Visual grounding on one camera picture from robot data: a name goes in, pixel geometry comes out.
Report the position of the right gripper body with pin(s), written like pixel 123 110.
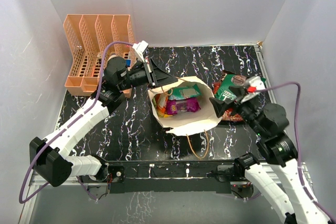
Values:
pixel 248 108

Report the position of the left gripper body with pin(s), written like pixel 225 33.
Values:
pixel 147 64

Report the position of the orange chips bag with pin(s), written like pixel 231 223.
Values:
pixel 222 92

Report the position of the green snack bag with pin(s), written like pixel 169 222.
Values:
pixel 235 81

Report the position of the orange candy pack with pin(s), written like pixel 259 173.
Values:
pixel 159 102

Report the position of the brown Kettle chips bag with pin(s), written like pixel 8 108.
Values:
pixel 225 73

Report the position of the brown paper bag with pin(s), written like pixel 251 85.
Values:
pixel 188 123

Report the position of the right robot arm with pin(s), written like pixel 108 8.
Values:
pixel 293 200

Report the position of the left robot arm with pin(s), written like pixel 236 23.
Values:
pixel 51 155

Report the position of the purple snack bag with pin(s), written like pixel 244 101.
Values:
pixel 175 107

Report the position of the teal snack pack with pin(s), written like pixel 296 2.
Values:
pixel 185 92

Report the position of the blue stamp block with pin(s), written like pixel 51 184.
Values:
pixel 128 62

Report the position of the orange plastic file organizer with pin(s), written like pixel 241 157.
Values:
pixel 88 36

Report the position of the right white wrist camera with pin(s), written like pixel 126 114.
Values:
pixel 252 88

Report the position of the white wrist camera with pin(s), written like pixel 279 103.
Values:
pixel 139 49
pixel 252 88

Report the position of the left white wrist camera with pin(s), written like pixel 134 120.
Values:
pixel 139 49

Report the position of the aluminium frame rail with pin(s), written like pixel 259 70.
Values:
pixel 293 200

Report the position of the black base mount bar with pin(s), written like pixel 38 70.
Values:
pixel 179 176

